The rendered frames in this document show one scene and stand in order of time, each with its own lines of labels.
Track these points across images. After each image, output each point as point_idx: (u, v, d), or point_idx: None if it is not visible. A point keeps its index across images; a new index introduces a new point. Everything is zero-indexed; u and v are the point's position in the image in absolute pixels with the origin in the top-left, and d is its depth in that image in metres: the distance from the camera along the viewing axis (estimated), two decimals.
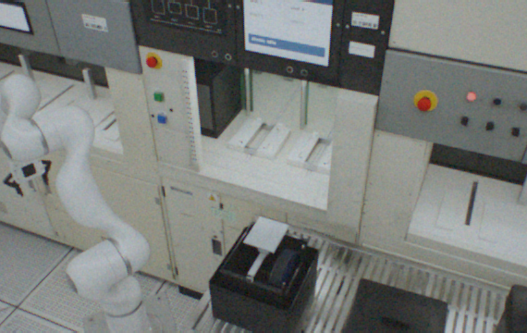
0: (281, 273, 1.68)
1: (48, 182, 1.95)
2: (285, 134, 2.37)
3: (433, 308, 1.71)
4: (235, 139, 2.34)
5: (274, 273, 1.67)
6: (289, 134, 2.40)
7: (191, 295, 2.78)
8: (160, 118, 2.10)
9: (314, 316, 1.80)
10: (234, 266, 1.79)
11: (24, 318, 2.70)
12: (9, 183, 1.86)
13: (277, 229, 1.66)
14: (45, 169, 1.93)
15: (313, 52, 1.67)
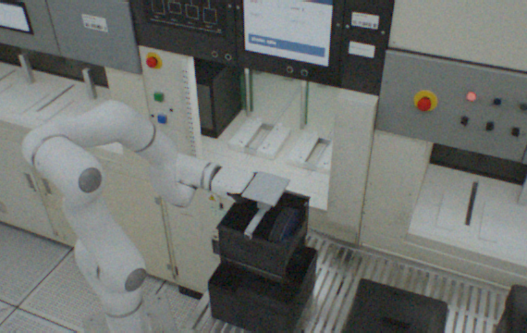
0: (282, 230, 1.56)
1: None
2: (285, 134, 2.37)
3: (433, 308, 1.71)
4: (235, 139, 2.34)
5: (274, 230, 1.56)
6: (289, 134, 2.40)
7: (191, 295, 2.78)
8: (160, 118, 2.10)
9: (314, 316, 1.80)
10: (231, 226, 1.67)
11: (24, 318, 2.70)
12: None
13: (278, 183, 1.55)
14: (247, 197, 1.54)
15: (313, 52, 1.67)
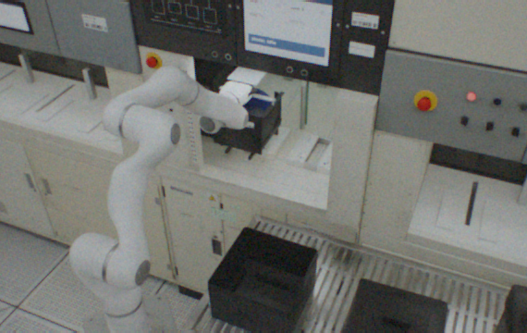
0: (263, 94, 2.17)
1: None
2: (285, 134, 2.37)
3: (433, 308, 1.71)
4: None
5: None
6: (289, 134, 2.40)
7: (191, 295, 2.78)
8: None
9: (314, 316, 1.80)
10: (241, 130, 2.09)
11: (24, 318, 2.70)
12: None
13: (243, 70, 2.09)
14: (250, 88, 2.04)
15: (313, 52, 1.67)
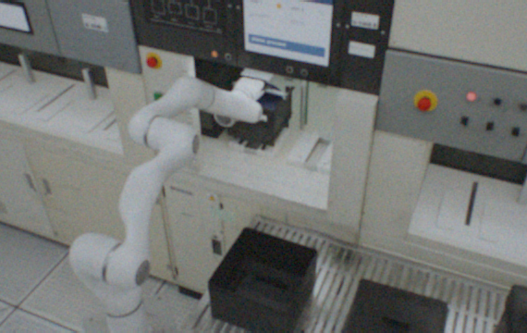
0: (275, 89, 2.28)
1: (265, 80, 2.19)
2: (285, 134, 2.37)
3: (433, 308, 1.71)
4: (235, 139, 2.34)
5: None
6: (289, 134, 2.40)
7: (191, 295, 2.78)
8: None
9: (314, 316, 1.80)
10: (254, 123, 2.20)
11: (24, 318, 2.70)
12: None
13: None
14: (263, 84, 2.15)
15: (313, 52, 1.67)
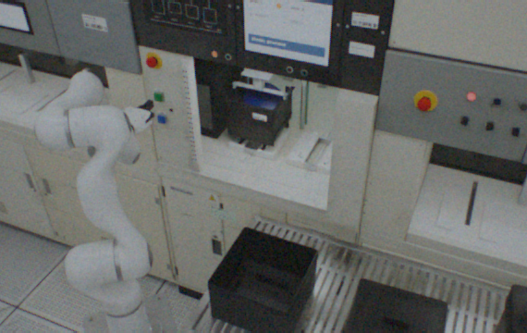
0: (275, 89, 2.28)
1: (153, 108, 2.01)
2: (285, 134, 2.37)
3: (433, 308, 1.71)
4: (235, 139, 2.34)
5: None
6: (289, 134, 2.40)
7: (191, 295, 2.78)
8: (160, 118, 2.10)
9: (314, 316, 1.80)
10: (254, 123, 2.20)
11: (24, 318, 2.70)
12: None
13: None
14: None
15: (313, 52, 1.67)
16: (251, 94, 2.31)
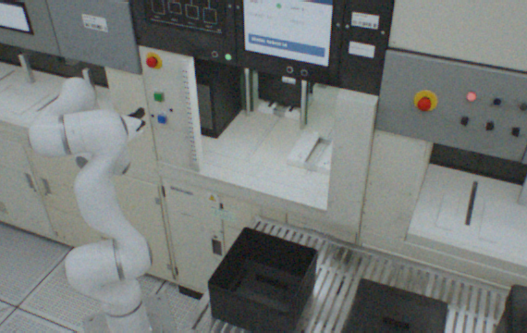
0: None
1: (143, 117, 1.97)
2: (310, 98, 2.60)
3: (433, 308, 1.71)
4: (264, 103, 2.57)
5: None
6: (313, 99, 2.63)
7: (191, 295, 2.78)
8: (160, 118, 2.10)
9: (314, 316, 1.80)
10: (284, 86, 2.43)
11: (24, 318, 2.70)
12: None
13: None
14: None
15: (313, 52, 1.67)
16: None
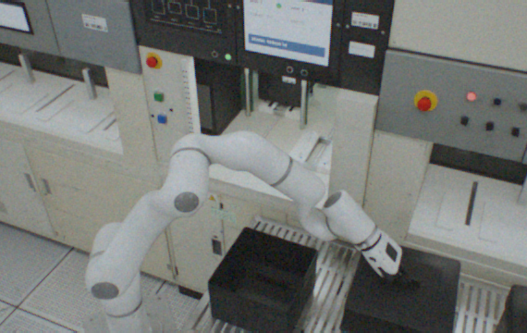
0: None
1: (410, 274, 1.53)
2: (310, 98, 2.60)
3: (445, 267, 1.59)
4: (264, 103, 2.57)
5: None
6: (313, 99, 2.63)
7: (191, 295, 2.78)
8: (160, 118, 2.10)
9: (314, 316, 1.80)
10: (284, 86, 2.43)
11: (24, 318, 2.70)
12: (392, 273, 1.49)
13: None
14: None
15: (313, 52, 1.67)
16: None
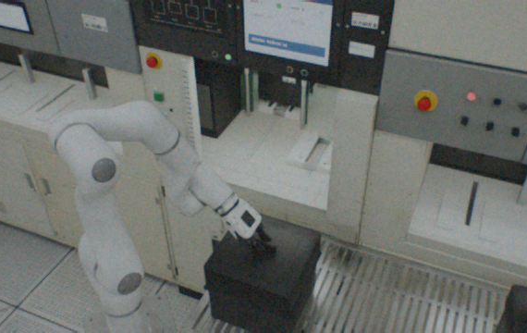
0: None
1: (270, 237, 1.70)
2: (310, 98, 2.60)
3: (305, 237, 1.74)
4: (264, 103, 2.57)
5: None
6: (313, 99, 2.63)
7: (191, 295, 2.78)
8: None
9: (314, 316, 1.80)
10: (284, 86, 2.43)
11: (24, 318, 2.70)
12: (246, 240, 1.64)
13: None
14: (259, 225, 1.70)
15: (313, 52, 1.67)
16: None
